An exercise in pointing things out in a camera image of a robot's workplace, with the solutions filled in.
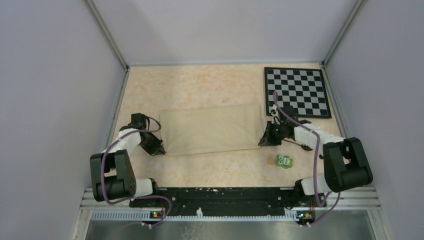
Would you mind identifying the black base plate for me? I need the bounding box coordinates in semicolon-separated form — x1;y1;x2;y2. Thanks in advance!
129;187;316;217

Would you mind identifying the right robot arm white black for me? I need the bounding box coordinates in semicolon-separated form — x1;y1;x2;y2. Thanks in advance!
258;105;373;206

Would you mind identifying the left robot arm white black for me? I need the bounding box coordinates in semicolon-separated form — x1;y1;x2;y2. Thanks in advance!
89;113;166;207

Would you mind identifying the beige cloth napkin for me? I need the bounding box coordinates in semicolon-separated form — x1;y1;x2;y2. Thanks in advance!
159;104;264;156

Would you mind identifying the black utensil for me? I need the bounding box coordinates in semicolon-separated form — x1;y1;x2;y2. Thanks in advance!
283;139;313;151

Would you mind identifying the small cork piece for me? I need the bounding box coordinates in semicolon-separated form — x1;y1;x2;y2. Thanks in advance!
266;157;275;166

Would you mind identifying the black white checkerboard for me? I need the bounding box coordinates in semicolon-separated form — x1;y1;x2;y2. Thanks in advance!
264;67;332;119

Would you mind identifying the aluminium frame rail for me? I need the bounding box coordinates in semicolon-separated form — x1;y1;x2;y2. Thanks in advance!
79;187;381;223

